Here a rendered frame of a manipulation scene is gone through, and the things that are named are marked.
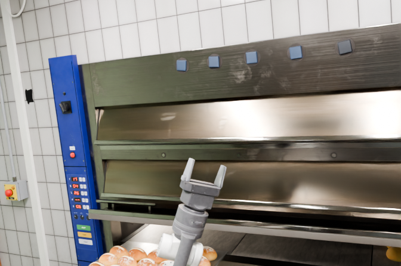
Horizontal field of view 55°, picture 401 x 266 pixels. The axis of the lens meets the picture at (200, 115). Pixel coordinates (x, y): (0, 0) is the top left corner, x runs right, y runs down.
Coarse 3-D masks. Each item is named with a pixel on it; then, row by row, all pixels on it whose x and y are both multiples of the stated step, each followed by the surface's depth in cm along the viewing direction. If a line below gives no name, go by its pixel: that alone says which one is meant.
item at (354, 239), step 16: (128, 208) 187; (144, 208) 186; (160, 208) 184; (160, 224) 163; (208, 224) 154; (304, 224) 147; (320, 224) 146; (336, 224) 145; (352, 224) 144; (368, 224) 143; (384, 224) 142; (400, 224) 141; (336, 240) 133; (352, 240) 130; (368, 240) 128; (384, 240) 126; (400, 240) 124
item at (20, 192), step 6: (12, 180) 219; (18, 180) 217; (24, 180) 216; (6, 186) 214; (12, 186) 211; (18, 186) 212; (24, 186) 215; (12, 192) 212; (18, 192) 212; (24, 192) 215; (6, 198) 215; (12, 198) 213; (18, 198) 212; (24, 198) 215
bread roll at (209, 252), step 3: (204, 246) 173; (207, 246) 172; (204, 249) 171; (207, 249) 171; (210, 249) 171; (213, 249) 171; (204, 252) 170; (207, 252) 170; (210, 252) 170; (213, 252) 170; (204, 255) 170; (207, 255) 169; (210, 255) 169; (213, 255) 169; (216, 255) 170; (210, 258) 169; (213, 258) 169
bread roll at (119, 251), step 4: (112, 248) 182; (116, 248) 181; (120, 248) 181; (124, 248) 181; (112, 252) 181; (116, 252) 180; (120, 252) 179; (124, 252) 180; (116, 256) 179; (120, 256) 179
